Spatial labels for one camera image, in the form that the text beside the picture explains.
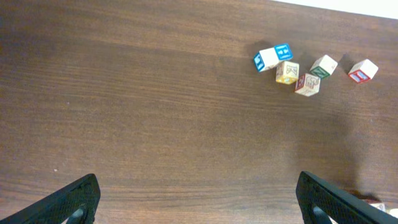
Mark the wood block blue side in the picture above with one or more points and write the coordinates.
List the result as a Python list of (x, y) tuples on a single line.
[(266, 59)]

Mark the wood block red E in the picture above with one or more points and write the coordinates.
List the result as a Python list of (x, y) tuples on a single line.
[(308, 85)]

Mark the blue number 5 block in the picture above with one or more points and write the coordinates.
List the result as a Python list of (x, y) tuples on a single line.
[(394, 212)]

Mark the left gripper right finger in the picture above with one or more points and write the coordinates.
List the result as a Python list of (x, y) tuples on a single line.
[(322, 202)]

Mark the red number wood block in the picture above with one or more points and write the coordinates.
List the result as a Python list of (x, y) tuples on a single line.
[(376, 204)]

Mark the green letter N block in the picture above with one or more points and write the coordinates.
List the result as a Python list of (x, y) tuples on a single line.
[(323, 67)]

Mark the far red wood block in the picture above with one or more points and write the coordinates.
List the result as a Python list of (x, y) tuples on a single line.
[(363, 71)]

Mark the blue top wood block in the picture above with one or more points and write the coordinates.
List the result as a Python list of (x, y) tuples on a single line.
[(283, 52)]

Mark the yellow letter K block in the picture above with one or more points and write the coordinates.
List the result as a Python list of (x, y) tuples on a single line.
[(287, 72)]

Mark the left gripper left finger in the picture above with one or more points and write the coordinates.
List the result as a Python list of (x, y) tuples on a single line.
[(75, 203)]

